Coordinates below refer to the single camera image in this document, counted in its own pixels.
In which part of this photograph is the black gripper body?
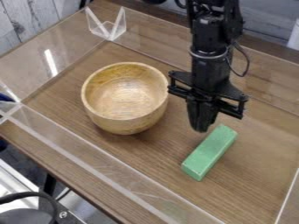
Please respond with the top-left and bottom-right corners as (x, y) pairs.
(169, 47), (249, 120)

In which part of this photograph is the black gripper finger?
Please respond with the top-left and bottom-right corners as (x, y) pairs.
(187, 97), (202, 132)
(202, 102), (219, 131)

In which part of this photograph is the green rectangular block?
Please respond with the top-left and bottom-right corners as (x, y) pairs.
(182, 125), (238, 181)

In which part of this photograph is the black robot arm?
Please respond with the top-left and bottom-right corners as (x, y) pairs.
(169, 0), (249, 132)

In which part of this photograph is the brown wooden bowl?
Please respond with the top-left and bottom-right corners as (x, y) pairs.
(81, 62), (169, 135)

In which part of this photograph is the black table leg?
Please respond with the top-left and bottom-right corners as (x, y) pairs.
(43, 174), (58, 196)

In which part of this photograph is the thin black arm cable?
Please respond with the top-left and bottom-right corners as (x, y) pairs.
(226, 40), (251, 78)

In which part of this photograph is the clear acrylic enclosure wall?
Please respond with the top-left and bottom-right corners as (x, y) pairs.
(0, 0), (299, 224)

